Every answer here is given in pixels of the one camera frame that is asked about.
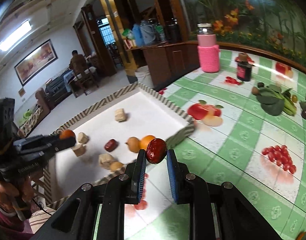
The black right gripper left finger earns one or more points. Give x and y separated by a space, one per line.
135 182

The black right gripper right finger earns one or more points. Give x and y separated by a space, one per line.
180 186

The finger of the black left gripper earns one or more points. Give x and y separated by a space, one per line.
35 144
53 145

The small orange tangerine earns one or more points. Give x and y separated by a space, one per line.
65 134

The brown longan fruit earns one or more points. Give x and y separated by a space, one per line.
133 144

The red jujube date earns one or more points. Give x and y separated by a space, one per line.
156 151
111 145

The orange mandarin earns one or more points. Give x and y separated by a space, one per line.
145 141

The round beige cake piece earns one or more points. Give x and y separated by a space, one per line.
120 115

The person's left hand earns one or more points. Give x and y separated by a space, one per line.
8 192

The white striped-rim tray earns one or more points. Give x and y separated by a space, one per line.
148 112

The dark sofa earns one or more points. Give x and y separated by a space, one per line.
56 91

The wooden chair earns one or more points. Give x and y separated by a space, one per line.
86 79

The framed landscape painting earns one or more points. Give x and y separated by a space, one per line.
35 62

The green checkered fruit tablecloth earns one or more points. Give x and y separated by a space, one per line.
263 156

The seated person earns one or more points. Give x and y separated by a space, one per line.
78 63

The white plastic bucket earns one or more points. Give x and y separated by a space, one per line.
143 76

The ceiling fluorescent light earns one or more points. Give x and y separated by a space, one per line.
14 37

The brown kiwi fruit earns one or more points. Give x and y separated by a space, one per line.
255 91

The green leafy vegetable pile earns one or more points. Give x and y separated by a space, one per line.
274 101

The dark wooden cabinet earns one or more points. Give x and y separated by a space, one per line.
169 61

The dark red-label jar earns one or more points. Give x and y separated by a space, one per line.
244 68

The pink sleeved bottle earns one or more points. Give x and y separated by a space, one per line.
208 49

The blue thermos jug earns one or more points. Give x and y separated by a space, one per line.
136 30

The grey-blue thermos jug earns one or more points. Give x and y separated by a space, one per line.
148 33

